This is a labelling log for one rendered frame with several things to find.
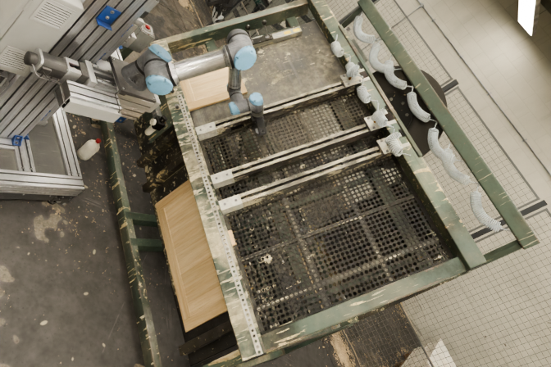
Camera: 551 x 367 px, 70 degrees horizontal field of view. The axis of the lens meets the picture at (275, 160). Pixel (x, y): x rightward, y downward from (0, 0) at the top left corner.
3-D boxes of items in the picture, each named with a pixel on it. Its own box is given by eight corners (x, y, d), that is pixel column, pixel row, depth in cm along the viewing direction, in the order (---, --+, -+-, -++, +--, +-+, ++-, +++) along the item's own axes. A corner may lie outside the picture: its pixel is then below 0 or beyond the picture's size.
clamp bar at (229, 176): (211, 178, 239) (203, 159, 218) (388, 118, 255) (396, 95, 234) (216, 192, 235) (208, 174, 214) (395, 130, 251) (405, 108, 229)
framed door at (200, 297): (157, 204, 285) (155, 204, 283) (211, 165, 264) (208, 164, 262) (188, 332, 244) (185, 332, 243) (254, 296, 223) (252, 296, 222)
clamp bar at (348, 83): (196, 131, 255) (188, 109, 234) (363, 77, 271) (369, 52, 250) (200, 143, 251) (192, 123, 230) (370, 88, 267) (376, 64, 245)
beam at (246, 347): (153, 52, 296) (148, 42, 287) (169, 47, 298) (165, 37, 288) (244, 363, 198) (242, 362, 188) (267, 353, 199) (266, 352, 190)
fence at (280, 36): (175, 66, 281) (173, 63, 278) (299, 29, 294) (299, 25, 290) (176, 71, 279) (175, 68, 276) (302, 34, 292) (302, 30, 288)
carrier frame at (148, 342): (88, 107, 319) (154, 42, 288) (206, 147, 431) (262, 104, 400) (139, 408, 221) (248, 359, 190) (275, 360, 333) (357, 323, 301)
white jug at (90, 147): (75, 147, 286) (91, 133, 279) (88, 151, 294) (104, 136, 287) (77, 159, 282) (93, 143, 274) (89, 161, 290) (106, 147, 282)
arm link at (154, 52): (154, 65, 207) (171, 48, 202) (157, 83, 200) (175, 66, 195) (134, 53, 198) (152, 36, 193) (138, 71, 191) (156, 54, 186)
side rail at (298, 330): (261, 337, 203) (260, 335, 193) (450, 261, 218) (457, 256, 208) (266, 353, 199) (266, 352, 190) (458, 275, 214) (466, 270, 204)
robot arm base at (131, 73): (125, 86, 194) (138, 74, 190) (117, 62, 199) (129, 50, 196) (149, 94, 207) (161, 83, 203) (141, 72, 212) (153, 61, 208)
